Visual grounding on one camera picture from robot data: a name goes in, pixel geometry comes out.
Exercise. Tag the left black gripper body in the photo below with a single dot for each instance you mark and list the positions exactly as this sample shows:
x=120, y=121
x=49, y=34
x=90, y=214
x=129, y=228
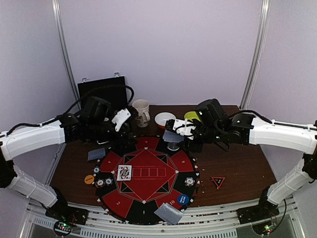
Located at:
x=115, y=142

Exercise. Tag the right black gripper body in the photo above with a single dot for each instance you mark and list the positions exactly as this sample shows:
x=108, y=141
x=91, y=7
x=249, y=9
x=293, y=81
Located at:
x=179, y=143

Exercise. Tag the clear dealer button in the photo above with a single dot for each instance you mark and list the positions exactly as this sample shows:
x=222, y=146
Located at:
x=172, y=146

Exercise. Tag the grey card deck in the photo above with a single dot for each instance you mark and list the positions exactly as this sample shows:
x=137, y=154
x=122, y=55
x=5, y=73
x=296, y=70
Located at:
x=172, y=137

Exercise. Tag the face-down cards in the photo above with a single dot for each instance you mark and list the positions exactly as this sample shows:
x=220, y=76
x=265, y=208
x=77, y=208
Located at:
x=96, y=154

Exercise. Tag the queen of hearts card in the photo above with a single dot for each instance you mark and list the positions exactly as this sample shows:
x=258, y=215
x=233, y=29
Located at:
x=124, y=173

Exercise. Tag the stack of poker chips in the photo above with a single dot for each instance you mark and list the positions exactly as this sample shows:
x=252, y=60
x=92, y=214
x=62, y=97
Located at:
x=189, y=181

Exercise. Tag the poker chip stack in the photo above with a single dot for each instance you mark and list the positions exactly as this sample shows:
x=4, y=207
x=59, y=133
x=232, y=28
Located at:
x=100, y=183
x=108, y=181
x=96, y=170

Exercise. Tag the orange big blind button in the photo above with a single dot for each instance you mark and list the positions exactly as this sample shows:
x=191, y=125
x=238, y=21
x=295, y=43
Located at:
x=89, y=179

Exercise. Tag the blue small blind button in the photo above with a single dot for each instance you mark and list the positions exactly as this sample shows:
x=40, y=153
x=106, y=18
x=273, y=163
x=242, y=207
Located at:
x=183, y=199

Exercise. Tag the face-down cards front edge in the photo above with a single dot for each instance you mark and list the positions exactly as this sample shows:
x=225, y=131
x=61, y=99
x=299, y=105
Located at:
x=169, y=214

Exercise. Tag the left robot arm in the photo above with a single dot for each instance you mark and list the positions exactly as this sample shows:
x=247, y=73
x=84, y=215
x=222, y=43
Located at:
x=96, y=122

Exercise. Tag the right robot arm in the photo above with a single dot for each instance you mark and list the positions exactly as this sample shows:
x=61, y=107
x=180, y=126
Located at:
x=248, y=127

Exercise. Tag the lime green bowl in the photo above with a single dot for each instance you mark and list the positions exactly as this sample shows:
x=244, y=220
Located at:
x=191, y=116

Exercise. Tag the round red black poker mat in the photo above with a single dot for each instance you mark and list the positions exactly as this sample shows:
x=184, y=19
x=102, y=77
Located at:
x=158, y=176

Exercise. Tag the white floral ceramic mug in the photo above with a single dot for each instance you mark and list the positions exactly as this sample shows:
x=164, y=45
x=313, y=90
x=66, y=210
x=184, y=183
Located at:
x=142, y=107

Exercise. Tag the white orange bowl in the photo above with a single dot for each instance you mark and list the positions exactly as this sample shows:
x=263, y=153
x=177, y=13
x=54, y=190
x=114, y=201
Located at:
x=162, y=118

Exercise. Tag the black red triangular marker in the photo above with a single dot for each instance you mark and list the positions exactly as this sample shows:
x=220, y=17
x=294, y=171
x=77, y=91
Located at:
x=218, y=181

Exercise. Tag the black poker chip case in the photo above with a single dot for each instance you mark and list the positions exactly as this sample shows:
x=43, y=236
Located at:
x=111, y=89

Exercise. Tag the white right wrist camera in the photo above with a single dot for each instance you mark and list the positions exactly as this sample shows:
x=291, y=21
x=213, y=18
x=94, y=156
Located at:
x=185, y=128

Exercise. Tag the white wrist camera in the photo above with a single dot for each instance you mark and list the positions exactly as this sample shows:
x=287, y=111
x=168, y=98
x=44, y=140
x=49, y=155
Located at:
x=185, y=128
x=120, y=118

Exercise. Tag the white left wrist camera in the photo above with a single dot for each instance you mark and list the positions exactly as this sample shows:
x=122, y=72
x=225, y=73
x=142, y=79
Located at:
x=120, y=118

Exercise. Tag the aluminium front rail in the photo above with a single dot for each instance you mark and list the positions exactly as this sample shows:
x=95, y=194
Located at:
x=219, y=221

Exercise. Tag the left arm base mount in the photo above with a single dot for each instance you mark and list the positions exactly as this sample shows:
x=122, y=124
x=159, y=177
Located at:
x=68, y=214

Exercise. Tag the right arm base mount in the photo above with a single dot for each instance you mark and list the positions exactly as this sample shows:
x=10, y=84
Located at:
x=256, y=213

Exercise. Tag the left aluminium frame post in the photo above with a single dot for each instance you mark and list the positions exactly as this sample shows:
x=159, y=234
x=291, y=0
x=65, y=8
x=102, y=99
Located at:
x=63, y=46

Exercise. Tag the aluminium frame post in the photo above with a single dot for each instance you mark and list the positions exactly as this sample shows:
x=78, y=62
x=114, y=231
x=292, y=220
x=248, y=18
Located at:
x=63, y=46
x=255, y=63

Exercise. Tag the right aluminium frame post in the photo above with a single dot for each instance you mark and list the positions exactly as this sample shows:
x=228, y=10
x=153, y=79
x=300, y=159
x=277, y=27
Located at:
x=255, y=63

